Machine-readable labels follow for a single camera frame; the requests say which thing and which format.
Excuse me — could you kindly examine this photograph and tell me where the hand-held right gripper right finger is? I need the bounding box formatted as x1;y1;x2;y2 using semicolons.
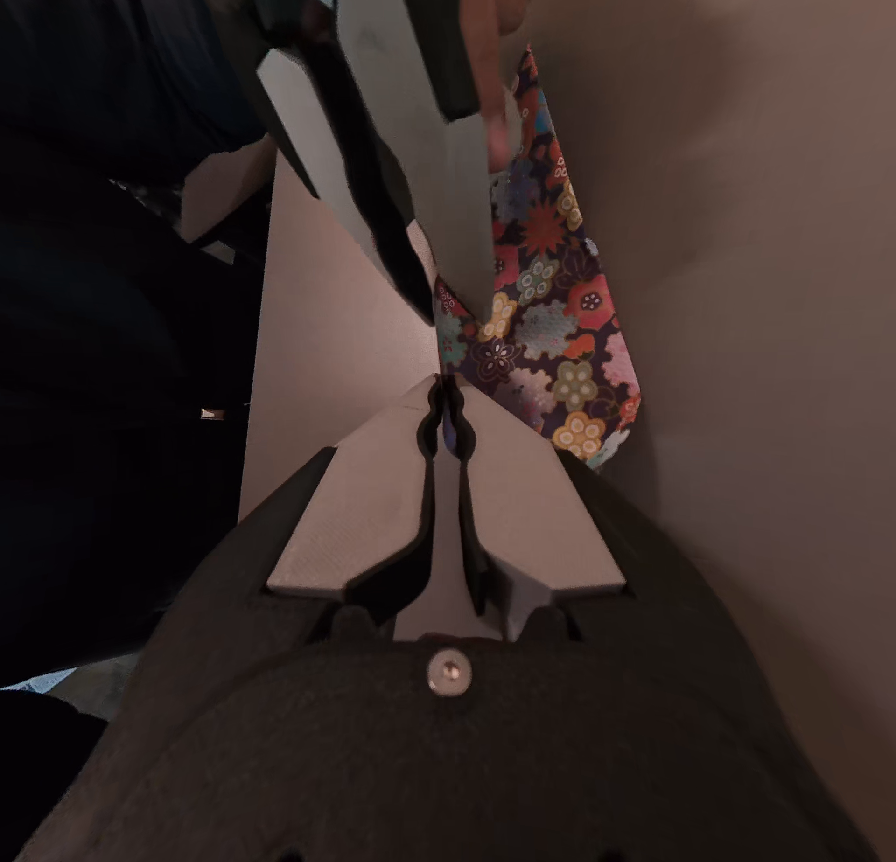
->
447;376;627;640

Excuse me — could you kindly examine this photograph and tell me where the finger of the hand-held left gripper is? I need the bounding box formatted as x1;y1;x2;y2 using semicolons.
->
255;35;436;327
338;0;501;322

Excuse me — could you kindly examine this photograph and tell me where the person's left hand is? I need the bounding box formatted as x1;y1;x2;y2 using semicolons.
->
458;0;541;174

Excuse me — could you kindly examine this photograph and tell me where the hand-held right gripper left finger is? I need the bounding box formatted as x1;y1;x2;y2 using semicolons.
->
266;374;445;626

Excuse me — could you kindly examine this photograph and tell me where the person's dark clothing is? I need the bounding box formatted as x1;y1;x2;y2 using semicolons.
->
0;0;277;689

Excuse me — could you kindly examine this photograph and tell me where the floral origami paper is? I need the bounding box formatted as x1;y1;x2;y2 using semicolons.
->
433;43;643;473

